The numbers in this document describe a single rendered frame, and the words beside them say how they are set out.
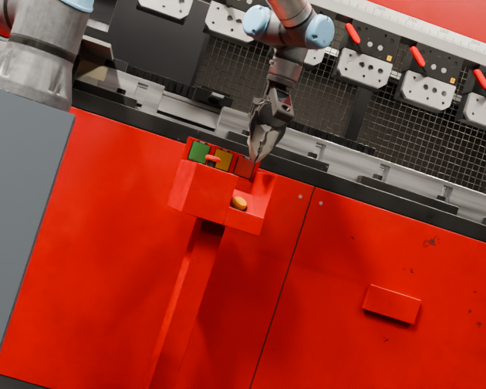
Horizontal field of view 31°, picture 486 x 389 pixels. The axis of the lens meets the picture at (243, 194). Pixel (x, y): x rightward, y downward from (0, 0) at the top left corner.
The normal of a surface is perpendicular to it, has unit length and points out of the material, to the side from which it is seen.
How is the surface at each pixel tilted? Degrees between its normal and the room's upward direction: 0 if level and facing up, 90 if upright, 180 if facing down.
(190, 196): 90
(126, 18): 90
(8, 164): 90
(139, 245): 90
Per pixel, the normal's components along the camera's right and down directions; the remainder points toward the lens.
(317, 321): 0.12, 0.03
